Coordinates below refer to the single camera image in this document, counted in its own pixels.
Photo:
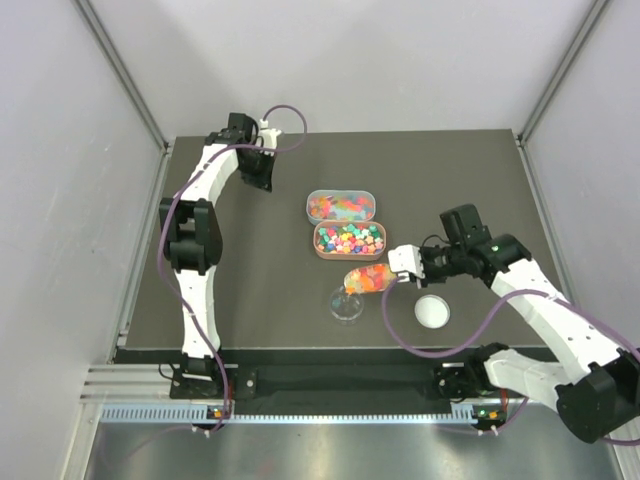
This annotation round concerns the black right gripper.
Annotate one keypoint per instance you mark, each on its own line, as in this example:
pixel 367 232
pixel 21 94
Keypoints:
pixel 428 279

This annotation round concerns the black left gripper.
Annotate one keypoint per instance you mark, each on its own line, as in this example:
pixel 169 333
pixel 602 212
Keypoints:
pixel 259 170

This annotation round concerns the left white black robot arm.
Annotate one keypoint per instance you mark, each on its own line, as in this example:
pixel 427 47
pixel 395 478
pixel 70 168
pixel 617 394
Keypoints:
pixel 191 242

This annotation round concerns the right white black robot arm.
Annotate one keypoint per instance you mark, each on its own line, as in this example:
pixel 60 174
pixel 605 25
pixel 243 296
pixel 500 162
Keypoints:
pixel 575 338

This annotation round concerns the white round jar lid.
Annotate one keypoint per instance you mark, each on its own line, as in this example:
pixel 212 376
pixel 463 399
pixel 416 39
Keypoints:
pixel 432 311

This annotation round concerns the clear oval gummy box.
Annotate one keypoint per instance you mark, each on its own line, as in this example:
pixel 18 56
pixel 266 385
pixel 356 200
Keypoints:
pixel 340 205

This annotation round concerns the pink oval candy box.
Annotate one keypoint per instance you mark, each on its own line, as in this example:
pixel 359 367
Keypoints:
pixel 343 240

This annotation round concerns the clear round glass jar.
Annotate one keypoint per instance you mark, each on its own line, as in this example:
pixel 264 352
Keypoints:
pixel 344 307

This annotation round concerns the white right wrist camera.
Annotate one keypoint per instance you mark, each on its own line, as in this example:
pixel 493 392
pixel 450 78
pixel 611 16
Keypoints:
pixel 406 263

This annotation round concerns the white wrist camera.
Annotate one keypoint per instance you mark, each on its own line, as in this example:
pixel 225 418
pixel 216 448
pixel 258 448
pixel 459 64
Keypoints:
pixel 406 263
pixel 267 139

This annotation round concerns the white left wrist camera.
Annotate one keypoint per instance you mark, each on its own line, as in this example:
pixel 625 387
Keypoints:
pixel 267 139

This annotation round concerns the left aluminium corner post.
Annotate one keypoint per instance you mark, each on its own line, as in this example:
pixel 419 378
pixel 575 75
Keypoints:
pixel 106 45

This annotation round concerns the aluminium corner post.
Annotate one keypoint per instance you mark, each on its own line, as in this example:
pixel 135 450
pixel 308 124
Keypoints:
pixel 106 45
pixel 578 41

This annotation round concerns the right aluminium corner post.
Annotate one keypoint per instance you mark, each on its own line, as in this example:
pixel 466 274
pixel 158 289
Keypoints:
pixel 578 41

